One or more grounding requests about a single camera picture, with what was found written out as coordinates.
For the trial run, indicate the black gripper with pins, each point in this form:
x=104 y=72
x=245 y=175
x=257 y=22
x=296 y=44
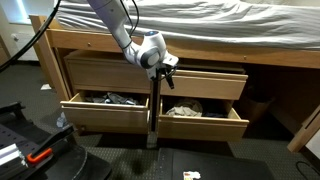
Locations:
x=166 y=73

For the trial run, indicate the wooden drawer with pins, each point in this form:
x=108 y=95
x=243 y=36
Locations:
x=205 y=82
x=101 y=117
x=219 y=121
x=101 y=71

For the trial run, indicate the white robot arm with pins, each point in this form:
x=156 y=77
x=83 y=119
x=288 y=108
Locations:
x=152 y=55

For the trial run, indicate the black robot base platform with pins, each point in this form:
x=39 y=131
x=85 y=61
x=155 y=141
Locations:
x=30 y=153

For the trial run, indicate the beige and dark clothes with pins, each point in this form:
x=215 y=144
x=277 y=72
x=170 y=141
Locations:
x=197 y=108

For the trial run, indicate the dark grey clothes pile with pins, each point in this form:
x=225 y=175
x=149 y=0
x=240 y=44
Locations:
x=111 y=98

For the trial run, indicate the grey striped bed sheet mattress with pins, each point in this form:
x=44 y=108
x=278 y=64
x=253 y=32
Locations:
x=225 y=21

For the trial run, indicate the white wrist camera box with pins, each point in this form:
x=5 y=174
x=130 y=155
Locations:
x=170 y=60

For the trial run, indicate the light wooden bed frame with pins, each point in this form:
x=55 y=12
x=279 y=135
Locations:
x=292 y=76

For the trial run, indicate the lower orange handled clamp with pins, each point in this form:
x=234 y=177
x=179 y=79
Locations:
x=38 y=158

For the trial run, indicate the lower aluminium extrusion rail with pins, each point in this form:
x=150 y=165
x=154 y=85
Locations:
x=11 y=157

